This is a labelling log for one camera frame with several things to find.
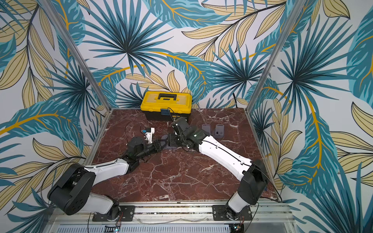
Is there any left aluminium frame post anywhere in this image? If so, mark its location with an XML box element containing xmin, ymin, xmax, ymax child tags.
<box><xmin>39</xmin><ymin>0</ymin><xmax>112</xmax><ymax>112</ymax></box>

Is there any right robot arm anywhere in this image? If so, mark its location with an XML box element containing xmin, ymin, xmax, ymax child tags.
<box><xmin>171</xmin><ymin>117</ymin><xmax>270</xmax><ymax>220</ymax></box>

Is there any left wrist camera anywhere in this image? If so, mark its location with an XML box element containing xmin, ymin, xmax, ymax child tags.
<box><xmin>141</xmin><ymin>127</ymin><xmax>155</xmax><ymax>144</ymax></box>

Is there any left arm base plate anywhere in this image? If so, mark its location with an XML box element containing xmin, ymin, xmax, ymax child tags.
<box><xmin>92</xmin><ymin>205</ymin><xmax>135</xmax><ymax>223</ymax></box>

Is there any lavender stand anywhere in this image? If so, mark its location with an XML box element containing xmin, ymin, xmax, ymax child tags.
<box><xmin>214</xmin><ymin>124</ymin><xmax>225</xmax><ymax>139</ymax></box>
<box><xmin>161</xmin><ymin>134</ymin><xmax>179</xmax><ymax>150</ymax></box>
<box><xmin>202</xmin><ymin>124</ymin><xmax>211</xmax><ymax>135</ymax></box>

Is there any aluminium front rail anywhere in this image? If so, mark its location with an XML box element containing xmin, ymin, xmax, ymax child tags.
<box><xmin>48</xmin><ymin>200</ymin><xmax>295</xmax><ymax>225</ymax></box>

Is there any aluminium frame post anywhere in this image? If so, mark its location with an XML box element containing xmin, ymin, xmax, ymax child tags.
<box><xmin>246</xmin><ymin>1</ymin><xmax>306</xmax><ymax>116</ymax></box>
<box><xmin>39</xmin><ymin>0</ymin><xmax>112</xmax><ymax>112</ymax></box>

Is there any white perforated vent panel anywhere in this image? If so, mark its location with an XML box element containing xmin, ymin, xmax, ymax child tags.
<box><xmin>55</xmin><ymin>224</ymin><xmax>231</xmax><ymax>233</ymax></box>

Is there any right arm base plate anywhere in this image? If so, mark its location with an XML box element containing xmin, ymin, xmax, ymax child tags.
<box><xmin>212</xmin><ymin>205</ymin><xmax>253</xmax><ymax>221</ymax></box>

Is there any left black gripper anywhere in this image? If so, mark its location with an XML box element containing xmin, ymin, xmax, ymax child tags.
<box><xmin>136</xmin><ymin>139</ymin><xmax>168</xmax><ymax>160</ymax></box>

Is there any right aluminium frame post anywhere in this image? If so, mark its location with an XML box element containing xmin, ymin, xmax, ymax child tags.
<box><xmin>246</xmin><ymin>1</ymin><xmax>306</xmax><ymax>116</ymax></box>

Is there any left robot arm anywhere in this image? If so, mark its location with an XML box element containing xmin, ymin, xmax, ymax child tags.
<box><xmin>47</xmin><ymin>137</ymin><xmax>167</xmax><ymax>221</ymax></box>

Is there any yellow black toolbox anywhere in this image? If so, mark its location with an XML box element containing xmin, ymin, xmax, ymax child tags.
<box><xmin>140</xmin><ymin>91</ymin><xmax>192</xmax><ymax>121</ymax></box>

